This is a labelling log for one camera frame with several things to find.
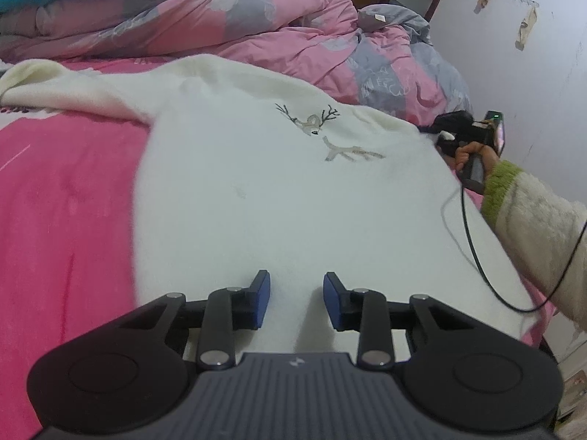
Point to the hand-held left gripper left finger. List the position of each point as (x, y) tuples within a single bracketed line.
[(261, 298)]

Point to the small hanging cloth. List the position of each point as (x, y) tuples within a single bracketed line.
[(482, 0)]

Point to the person's right hand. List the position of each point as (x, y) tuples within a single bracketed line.
[(472, 150)]

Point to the pink grey quilt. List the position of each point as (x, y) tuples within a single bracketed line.
[(257, 23)]

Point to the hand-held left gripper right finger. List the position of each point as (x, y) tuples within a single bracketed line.
[(331, 301)]

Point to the pink floral bed sheet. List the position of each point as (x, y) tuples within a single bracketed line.
[(69, 220)]

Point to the white deer-embroidered sweater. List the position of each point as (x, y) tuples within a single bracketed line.
[(275, 201)]

